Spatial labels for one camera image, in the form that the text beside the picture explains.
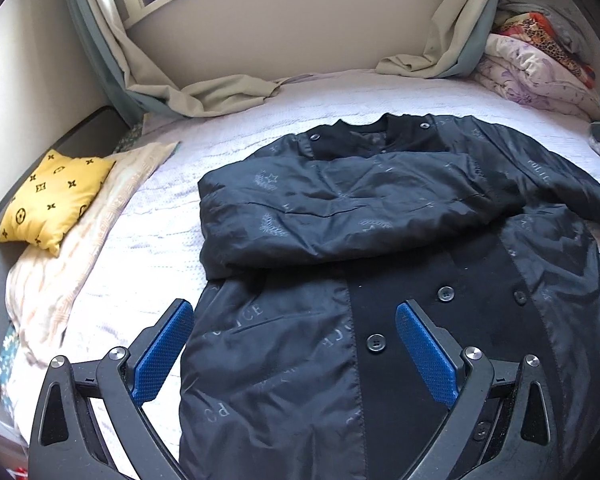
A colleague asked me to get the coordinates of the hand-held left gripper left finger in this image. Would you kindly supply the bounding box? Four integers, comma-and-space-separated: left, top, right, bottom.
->
27, 299, 195, 480

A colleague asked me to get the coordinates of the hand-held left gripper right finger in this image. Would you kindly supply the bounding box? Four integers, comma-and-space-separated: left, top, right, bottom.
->
395, 300, 561, 480

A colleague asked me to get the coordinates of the black printed jacket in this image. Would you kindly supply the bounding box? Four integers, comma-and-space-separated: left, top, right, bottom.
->
177, 112, 600, 480

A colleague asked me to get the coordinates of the lilac floral quilt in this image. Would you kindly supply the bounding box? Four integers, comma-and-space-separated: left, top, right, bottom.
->
472, 32, 600, 121

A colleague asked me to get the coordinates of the cream beige blanket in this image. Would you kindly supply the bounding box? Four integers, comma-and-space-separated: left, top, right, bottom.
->
5, 141, 181, 368

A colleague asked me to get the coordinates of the orange leopard print blanket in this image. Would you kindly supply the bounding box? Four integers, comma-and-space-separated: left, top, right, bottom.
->
495, 10, 597, 91

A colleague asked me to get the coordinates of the lilac dotted bed cover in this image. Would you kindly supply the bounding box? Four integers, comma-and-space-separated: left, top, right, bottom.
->
30, 67, 600, 480

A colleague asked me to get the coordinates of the grey folded cloth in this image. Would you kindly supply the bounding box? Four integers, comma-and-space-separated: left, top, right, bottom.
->
500, 0, 592, 56

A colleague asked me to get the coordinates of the beige curtain with teal lining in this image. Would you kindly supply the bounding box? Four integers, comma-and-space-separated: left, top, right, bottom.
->
60, 0, 281, 126
375, 0, 506, 81

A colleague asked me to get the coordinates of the yellow patterned pillow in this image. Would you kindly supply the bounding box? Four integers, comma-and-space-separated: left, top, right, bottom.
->
0, 149, 117, 257

